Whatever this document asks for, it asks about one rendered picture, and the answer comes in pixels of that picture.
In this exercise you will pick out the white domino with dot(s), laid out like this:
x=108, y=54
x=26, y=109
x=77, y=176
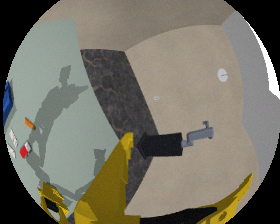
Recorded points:
x=11, y=151
x=13, y=138

